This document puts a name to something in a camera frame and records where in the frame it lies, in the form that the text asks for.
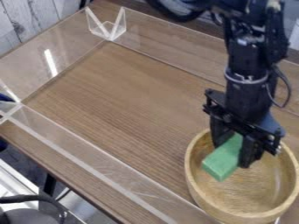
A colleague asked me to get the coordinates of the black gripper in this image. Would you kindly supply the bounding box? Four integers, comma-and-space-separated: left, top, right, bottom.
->
203, 77, 286, 169

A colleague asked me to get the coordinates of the green rectangular block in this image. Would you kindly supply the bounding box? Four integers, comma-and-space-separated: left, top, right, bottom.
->
201, 134, 243, 182

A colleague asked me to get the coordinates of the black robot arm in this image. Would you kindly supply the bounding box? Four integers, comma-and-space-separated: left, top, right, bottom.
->
145, 0, 288, 168

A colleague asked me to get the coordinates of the brown wooden bowl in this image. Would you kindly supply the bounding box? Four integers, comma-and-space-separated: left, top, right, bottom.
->
184, 130, 299, 224

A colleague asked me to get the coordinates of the clear acrylic barrier wall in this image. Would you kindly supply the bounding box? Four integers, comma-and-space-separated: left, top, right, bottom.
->
0, 92, 218, 224

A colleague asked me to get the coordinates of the clear acrylic corner bracket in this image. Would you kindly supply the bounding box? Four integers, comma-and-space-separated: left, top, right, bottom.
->
85, 7, 127, 41

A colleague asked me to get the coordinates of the black cable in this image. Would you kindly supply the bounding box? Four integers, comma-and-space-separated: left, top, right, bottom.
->
0, 194, 68, 224

